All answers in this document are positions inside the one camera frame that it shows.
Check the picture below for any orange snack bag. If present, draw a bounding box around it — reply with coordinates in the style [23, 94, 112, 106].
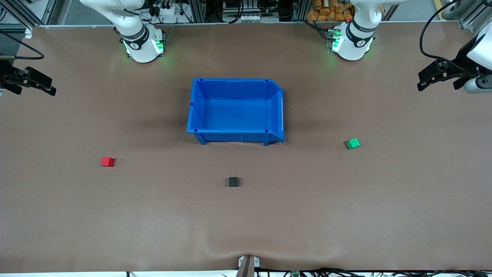
[306, 0, 353, 22]

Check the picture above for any white power strip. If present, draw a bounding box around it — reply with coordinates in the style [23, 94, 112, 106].
[154, 3, 181, 18]

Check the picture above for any large table mat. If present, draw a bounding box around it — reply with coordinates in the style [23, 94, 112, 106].
[0, 21, 492, 273]

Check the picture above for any white terminal block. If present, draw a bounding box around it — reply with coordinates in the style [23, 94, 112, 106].
[239, 13, 279, 22]

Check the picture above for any blue plastic storage bin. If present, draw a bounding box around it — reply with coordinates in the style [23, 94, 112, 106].
[186, 78, 285, 146]

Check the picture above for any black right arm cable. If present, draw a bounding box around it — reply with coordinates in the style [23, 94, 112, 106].
[0, 30, 45, 61]

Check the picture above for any aluminium frame rail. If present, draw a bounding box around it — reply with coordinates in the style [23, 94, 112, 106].
[442, 0, 492, 35]
[0, 0, 58, 29]

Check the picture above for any grey metal frame post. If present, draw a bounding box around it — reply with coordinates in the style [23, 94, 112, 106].
[186, 0, 206, 23]
[291, 0, 310, 22]

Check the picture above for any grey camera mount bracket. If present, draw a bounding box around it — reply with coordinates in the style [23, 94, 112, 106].
[236, 255, 260, 277]

